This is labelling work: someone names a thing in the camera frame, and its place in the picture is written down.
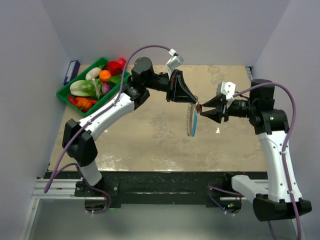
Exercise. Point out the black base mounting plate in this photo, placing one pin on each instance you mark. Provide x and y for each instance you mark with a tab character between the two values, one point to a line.
117	188

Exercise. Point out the red bell pepper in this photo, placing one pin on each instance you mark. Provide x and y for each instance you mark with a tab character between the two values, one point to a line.
114	68

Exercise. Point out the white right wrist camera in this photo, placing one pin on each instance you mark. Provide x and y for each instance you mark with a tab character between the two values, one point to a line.
227	90

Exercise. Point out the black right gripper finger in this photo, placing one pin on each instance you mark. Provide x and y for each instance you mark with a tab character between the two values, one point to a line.
216	114
215	101

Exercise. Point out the red tomato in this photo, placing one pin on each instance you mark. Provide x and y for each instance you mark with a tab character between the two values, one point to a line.
121	61

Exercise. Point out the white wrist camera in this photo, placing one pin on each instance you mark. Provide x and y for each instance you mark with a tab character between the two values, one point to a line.
227	90
174	62

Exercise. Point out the green plastic tray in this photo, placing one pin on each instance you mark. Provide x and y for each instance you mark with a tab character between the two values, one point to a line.
64	92

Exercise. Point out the green leafy cabbage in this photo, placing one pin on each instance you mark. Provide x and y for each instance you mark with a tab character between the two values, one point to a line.
86	88

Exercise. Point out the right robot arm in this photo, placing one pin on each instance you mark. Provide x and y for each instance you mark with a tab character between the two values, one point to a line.
282	199

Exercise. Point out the purple onion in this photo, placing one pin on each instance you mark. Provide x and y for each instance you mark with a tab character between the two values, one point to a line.
105	88

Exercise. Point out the white radish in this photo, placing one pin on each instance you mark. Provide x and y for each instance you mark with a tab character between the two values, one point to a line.
93	73

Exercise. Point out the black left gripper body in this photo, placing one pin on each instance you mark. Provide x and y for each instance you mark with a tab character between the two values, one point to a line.
163	83

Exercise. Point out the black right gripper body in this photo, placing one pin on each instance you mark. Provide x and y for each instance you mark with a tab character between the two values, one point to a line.
242	108

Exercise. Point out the red chili pepper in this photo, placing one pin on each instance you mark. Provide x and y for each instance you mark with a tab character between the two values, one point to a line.
72	100

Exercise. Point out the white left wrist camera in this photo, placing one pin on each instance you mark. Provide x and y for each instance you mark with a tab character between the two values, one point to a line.
174	62

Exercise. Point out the small orange pepper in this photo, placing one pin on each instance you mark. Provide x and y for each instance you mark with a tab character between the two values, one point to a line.
84	104

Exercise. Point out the green bell pepper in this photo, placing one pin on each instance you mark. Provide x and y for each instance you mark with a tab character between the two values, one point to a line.
115	80

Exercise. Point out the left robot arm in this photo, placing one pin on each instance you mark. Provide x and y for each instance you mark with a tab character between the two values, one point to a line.
82	134

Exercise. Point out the purple box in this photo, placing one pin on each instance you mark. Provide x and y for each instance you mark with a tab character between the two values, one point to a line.
72	71

